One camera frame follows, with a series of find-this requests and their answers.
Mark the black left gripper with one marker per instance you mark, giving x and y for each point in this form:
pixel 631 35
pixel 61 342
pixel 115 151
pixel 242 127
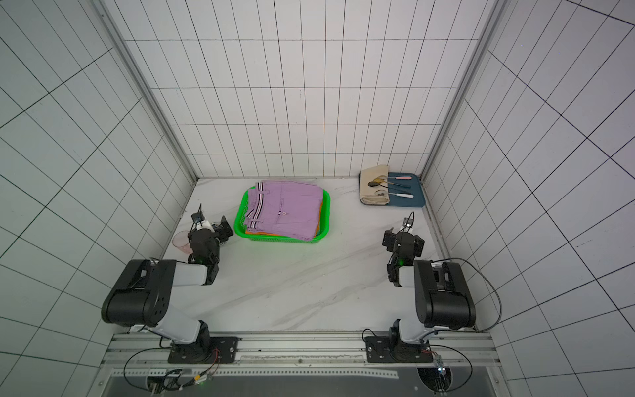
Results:
pixel 221 232

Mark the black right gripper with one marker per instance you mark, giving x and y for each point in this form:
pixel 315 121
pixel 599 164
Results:
pixel 403 238

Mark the purple pants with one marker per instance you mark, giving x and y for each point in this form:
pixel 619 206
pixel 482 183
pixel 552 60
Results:
pixel 273 191

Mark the orange pants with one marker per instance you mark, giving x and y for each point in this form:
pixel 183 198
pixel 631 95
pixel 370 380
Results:
pixel 299 221

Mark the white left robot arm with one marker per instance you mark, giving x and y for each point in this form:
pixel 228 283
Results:
pixel 141 296

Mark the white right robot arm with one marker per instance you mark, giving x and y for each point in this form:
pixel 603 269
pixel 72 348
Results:
pixel 442 301

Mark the green plastic basket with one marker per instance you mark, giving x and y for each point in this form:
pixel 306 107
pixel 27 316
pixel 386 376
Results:
pixel 240 218

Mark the pink plastic cup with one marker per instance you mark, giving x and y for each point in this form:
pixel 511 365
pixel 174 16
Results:
pixel 181 241

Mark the dark teal tray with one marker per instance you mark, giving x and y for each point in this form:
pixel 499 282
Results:
pixel 416 190

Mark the dark metal spoon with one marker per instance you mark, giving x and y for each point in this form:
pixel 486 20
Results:
pixel 387 185

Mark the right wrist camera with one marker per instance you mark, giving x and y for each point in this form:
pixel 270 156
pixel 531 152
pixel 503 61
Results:
pixel 408 224

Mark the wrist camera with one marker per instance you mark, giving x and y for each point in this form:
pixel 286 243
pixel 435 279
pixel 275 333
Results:
pixel 199 221
pixel 408 224

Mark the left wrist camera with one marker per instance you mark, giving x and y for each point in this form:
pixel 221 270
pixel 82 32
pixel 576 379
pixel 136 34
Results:
pixel 199 221

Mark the white handled spoon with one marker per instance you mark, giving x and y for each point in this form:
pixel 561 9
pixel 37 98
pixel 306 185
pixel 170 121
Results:
pixel 401 195

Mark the pink handled spoon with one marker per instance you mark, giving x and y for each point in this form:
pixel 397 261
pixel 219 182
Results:
pixel 401 177

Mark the aluminium mounting rail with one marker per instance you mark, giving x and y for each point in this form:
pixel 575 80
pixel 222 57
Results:
pixel 354 353

